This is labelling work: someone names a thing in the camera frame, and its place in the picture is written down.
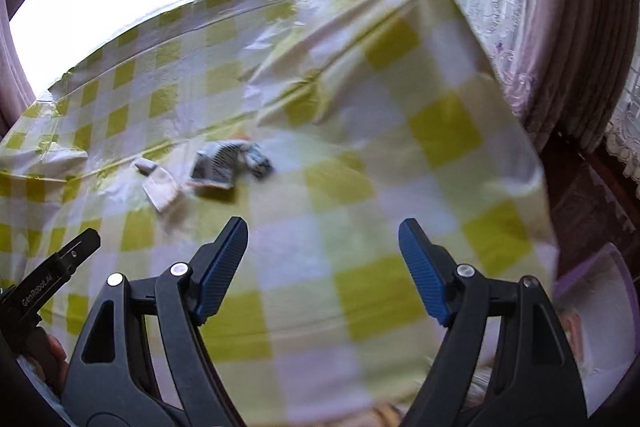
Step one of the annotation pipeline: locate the dark brown wooden furniture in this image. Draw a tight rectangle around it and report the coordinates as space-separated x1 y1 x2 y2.
537 132 640 284

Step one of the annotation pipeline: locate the person's left hand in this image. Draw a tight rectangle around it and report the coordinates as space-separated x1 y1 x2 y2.
20 329 69 395

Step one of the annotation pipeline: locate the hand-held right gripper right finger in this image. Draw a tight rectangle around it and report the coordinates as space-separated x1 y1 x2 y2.
398 218 588 427

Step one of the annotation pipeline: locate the striped blue white snack packet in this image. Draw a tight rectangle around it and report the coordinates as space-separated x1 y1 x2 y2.
186 141 246 192

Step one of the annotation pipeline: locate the yellow checked tablecloth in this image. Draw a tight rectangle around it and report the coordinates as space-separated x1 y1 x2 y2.
0 0 561 418

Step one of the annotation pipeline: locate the white bar snack packet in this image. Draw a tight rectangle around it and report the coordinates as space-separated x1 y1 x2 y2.
142 169 184 214

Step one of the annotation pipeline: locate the lavender plastic basket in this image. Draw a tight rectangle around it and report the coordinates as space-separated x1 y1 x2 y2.
552 241 640 414

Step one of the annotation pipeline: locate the pink drape curtain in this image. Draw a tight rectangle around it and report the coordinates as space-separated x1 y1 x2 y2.
492 0 640 160
0 0 37 124

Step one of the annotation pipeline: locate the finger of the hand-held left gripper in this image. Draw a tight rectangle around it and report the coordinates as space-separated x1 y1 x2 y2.
0 228 102 339

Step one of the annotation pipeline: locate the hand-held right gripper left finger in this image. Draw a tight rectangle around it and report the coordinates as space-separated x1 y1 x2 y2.
65 216 249 427

